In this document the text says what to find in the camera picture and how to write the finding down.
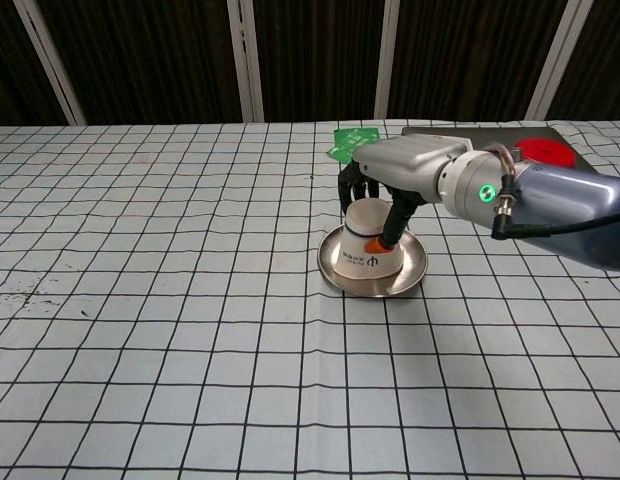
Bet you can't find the grey closed laptop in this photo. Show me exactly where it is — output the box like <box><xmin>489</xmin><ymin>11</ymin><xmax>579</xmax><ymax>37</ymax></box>
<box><xmin>401</xmin><ymin>124</ymin><xmax>599</xmax><ymax>174</ymax></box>

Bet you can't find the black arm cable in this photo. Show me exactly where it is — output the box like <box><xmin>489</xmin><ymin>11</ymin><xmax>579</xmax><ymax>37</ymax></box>
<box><xmin>491</xmin><ymin>173</ymin><xmax>620</xmax><ymax>242</ymax></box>

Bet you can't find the red round disc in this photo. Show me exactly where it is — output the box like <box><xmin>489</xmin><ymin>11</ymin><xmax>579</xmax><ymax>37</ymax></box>
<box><xmin>514</xmin><ymin>137</ymin><xmax>577</xmax><ymax>168</ymax></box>

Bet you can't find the white frame post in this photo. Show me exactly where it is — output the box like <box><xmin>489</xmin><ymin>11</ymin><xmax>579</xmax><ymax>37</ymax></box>
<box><xmin>13</xmin><ymin>0</ymin><xmax>87</xmax><ymax>126</ymax></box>
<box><xmin>525</xmin><ymin>0</ymin><xmax>582</xmax><ymax>121</ymax></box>
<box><xmin>226</xmin><ymin>0</ymin><xmax>265</xmax><ymax>123</ymax></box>
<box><xmin>373</xmin><ymin>0</ymin><xmax>402</xmax><ymax>120</ymax></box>

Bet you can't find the round metal plate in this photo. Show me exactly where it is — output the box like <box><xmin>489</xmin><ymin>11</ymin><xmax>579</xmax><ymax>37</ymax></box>
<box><xmin>317</xmin><ymin>223</ymin><xmax>429</xmax><ymax>298</ymax></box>

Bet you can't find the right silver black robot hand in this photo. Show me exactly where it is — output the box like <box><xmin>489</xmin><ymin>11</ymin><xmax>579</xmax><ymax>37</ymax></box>
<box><xmin>337</xmin><ymin>134</ymin><xmax>474</xmax><ymax>254</ymax></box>

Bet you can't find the white paper cup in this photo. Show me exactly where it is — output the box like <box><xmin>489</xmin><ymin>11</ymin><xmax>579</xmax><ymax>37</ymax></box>
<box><xmin>332</xmin><ymin>197</ymin><xmax>405</xmax><ymax>281</ymax></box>

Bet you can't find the green sachet packet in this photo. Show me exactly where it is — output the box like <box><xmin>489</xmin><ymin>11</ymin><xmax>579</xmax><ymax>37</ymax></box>
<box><xmin>325</xmin><ymin>134</ymin><xmax>366</xmax><ymax>164</ymax></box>
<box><xmin>333</xmin><ymin>127</ymin><xmax>381</xmax><ymax>149</ymax></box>

